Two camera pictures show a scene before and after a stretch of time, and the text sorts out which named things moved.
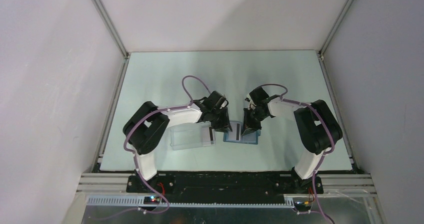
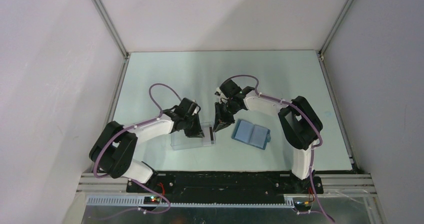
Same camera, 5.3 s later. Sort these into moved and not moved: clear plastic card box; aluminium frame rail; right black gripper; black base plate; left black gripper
Moved: right black gripper; left black gripper
Not moved: clear plastic card box; aluminium frame rail; black base plate
